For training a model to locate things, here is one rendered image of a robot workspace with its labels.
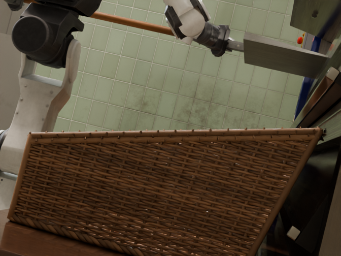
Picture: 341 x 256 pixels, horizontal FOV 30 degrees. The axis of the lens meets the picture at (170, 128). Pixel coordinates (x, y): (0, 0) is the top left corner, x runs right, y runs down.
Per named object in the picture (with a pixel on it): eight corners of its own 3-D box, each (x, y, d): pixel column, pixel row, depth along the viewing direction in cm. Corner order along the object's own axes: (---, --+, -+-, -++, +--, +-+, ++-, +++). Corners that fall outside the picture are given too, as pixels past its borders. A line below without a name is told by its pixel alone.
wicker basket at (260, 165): (282, 253, 154) (309, 141, 154) (286, 302, 98) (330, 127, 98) (93, 201, 162) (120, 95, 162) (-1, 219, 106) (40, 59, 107)
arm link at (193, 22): (207, 28, 222) (212, 29, 203) (181, 43, 222) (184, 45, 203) (192, 1, 220) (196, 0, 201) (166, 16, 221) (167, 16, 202)
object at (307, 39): (313, 54, 343) (317, 36, 343) (314, 51, 333) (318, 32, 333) (299, 52, 344) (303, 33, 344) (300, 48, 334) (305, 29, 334)
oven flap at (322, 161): (281, 196, 277) (307, 157, 276) (309, 251, 100) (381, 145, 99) (272, 190, 277) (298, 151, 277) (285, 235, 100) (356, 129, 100)
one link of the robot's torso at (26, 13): (45, 59, 182) (61, -1, 183) (3, 49, 184) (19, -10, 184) (72, 72, 210) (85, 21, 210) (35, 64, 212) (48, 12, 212)
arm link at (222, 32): (227, 58, 243) (208, 49, 234) (208, 56, 249) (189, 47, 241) (235, 26, 243) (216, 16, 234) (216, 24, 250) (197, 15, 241)
